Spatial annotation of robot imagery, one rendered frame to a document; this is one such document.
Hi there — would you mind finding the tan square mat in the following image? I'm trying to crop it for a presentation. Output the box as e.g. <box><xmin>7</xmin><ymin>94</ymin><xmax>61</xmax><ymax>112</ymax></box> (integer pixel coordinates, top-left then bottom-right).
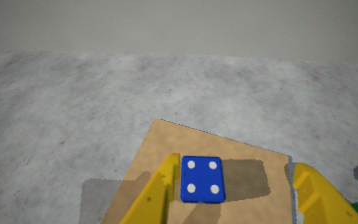
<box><xmin>100</xmin><ymin>118</ymin><xmax>292</xmax><ymax>224</ymax></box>

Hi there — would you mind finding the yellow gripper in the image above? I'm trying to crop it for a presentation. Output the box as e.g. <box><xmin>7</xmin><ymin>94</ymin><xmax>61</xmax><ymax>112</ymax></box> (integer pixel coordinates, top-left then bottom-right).
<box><xmin>120</xmin><ymin>153</ymin><xmax>358</xmax><ymax>224</ymax></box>

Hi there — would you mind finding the blue die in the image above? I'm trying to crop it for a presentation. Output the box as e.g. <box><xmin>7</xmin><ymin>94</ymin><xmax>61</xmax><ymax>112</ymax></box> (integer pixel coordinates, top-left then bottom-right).
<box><xmin>180</xmin><ymin>156</ymin><xmax>226</xmax><ymax>204</ymax></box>

